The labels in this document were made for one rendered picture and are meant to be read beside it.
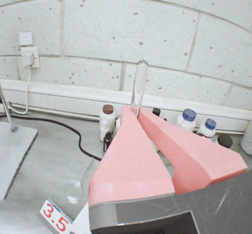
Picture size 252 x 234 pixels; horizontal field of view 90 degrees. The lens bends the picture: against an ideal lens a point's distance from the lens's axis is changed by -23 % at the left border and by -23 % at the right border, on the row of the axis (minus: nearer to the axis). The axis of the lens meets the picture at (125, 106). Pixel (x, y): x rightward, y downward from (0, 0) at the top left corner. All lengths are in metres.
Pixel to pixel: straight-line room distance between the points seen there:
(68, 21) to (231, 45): 0.57
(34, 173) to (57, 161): 0.08
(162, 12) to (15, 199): 0.69
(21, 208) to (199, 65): 0.72
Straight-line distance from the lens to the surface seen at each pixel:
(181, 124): 0.55
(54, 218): 0.43
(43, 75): 0.68
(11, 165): 0.55
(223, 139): 0.63
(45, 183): 0.49
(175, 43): 0.56
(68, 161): 0.52
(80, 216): 0.35
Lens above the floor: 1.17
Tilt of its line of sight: 35 degrees down
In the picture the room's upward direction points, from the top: 8 degrees clockwise
